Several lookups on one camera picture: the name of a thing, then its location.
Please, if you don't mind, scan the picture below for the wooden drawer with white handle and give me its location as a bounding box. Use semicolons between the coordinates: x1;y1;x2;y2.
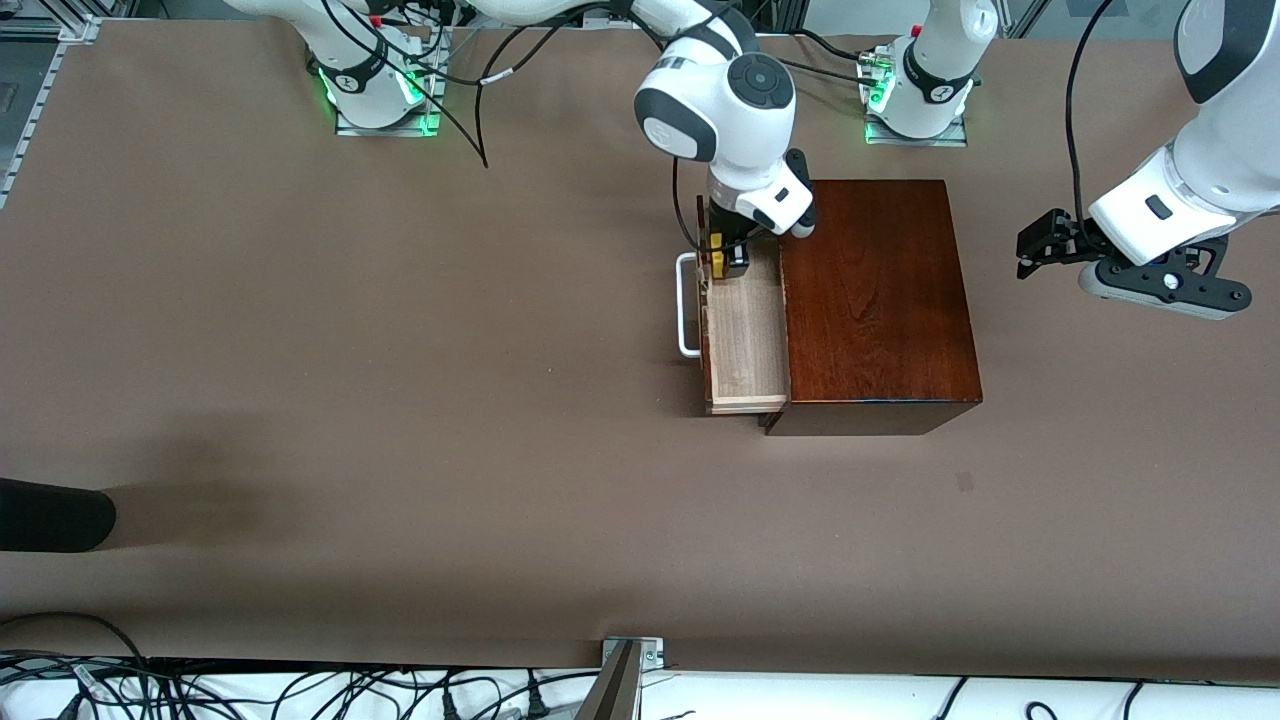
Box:
676;194;792;417

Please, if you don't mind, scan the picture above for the dark wooden drawer cabinet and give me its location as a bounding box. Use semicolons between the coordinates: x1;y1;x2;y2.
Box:
762;179;984;438

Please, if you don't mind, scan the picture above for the large table cover sheet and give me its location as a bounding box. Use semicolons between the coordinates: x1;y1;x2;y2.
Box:
0;18;1280;685

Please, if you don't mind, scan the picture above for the black cylinder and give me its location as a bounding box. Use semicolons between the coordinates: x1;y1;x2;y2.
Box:
0;478;118;553

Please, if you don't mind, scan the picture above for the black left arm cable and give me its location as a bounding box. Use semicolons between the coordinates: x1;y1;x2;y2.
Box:
1064;0;1119;233

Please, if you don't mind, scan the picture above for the black cable behind bases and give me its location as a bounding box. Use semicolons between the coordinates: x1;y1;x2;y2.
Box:
778;28;886;85

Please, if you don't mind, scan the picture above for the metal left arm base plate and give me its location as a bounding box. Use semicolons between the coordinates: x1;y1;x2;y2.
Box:
864;115;970;148

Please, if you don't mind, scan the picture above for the black cable with brass connector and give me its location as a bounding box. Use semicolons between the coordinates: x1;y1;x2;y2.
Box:
474;5;641;169

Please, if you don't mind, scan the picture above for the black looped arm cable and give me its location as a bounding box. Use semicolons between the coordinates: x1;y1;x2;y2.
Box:
318;0;491;170

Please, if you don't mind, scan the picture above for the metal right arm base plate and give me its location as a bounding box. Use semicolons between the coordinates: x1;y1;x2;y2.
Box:
334;28;446;138

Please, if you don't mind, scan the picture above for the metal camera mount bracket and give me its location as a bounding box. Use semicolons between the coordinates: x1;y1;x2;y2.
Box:
575;637;665;720

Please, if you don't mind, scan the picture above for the aluminium side rail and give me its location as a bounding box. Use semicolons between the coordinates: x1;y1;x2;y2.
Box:
0;38;69;213

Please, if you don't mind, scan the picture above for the black arched floor cable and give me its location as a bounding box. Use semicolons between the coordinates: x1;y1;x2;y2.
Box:
0;611;151;681

